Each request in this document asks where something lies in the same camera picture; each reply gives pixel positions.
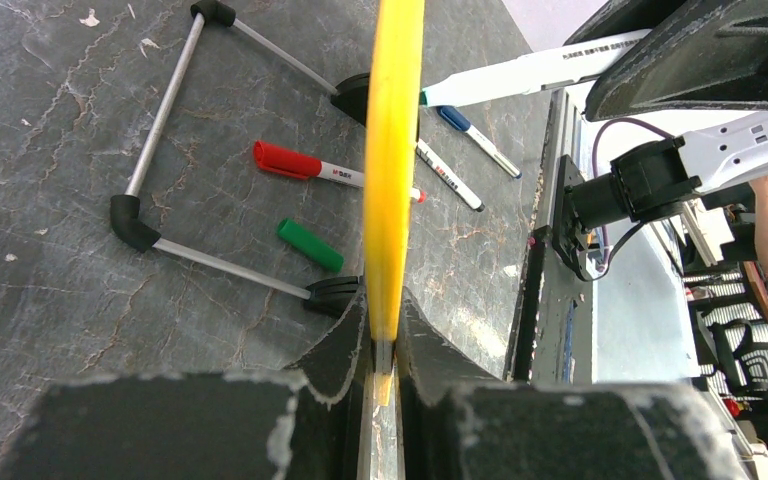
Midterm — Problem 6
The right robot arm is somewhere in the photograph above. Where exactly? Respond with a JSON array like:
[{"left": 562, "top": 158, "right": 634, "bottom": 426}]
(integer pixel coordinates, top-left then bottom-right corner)
[{"left": 551, "top": 1, "right": 768, "bottom": 277}]

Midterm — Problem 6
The blue capped marker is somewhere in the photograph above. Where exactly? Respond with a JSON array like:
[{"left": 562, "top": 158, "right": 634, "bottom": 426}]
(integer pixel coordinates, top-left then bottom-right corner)
[{"left": 436, "top": 106, "right": 522, "bottom": 179}]

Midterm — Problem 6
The red capped marker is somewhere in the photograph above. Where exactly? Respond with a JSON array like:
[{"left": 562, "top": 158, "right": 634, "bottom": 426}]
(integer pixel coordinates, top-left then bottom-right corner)
[{"left": 252, "top": 139, "right": 428, "bottom": 205}]

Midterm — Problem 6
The green whiteboard marker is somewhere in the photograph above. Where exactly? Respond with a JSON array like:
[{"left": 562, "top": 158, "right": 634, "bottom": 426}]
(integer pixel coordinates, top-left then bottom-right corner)
[{"left": 420, "top": 29, "right": 650, "bottom": 107}]

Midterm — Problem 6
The black office chair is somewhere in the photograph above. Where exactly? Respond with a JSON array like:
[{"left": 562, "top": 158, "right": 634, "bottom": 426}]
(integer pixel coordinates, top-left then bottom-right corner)
[{"left": 688, "top": 293, "right": 768, "bottom": 418}]

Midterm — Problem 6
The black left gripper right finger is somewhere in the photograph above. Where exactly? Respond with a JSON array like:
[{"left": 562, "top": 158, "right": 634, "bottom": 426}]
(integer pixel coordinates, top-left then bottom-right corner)
[{"left": 395, "top": 287, "right": 499, "bottom": 479}]

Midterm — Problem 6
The black capped marker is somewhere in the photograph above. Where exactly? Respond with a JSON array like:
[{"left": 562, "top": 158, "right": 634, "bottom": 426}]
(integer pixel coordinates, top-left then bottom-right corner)
[{"left": 416, "top": 139, "right": 485, "bottom": 212}]

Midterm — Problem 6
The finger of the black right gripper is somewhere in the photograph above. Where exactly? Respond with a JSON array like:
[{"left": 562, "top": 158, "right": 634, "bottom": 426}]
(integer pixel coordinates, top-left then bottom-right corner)
[
  {"left": 584, "top": 0, "right": 768, "bottom": 121},
  {"left": 566, "top": 0, "right": 685, "bottom": 45}
]

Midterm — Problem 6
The green marker cap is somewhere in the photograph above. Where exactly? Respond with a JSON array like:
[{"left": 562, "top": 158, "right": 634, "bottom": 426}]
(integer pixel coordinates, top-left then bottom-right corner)
[{"left": 276, "top": 218, "right": 344, "bottom": 273}]

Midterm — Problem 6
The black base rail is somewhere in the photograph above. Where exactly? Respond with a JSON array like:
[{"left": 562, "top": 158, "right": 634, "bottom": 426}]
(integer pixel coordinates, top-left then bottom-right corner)
[{"left": 503, "top": 90, "right": 594, "bottom": 385}]

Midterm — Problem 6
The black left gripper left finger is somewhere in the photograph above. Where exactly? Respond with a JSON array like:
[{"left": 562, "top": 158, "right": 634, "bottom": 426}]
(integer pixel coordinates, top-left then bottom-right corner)
[{"left": 286, "top": 289, "right": 368, "bottom": 479}]

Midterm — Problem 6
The white board orange frame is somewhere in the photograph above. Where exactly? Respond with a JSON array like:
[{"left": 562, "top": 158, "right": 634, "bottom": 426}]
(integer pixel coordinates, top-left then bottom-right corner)
[{"left": 110, "top": 1, "right": 426, "bottom": 405}]

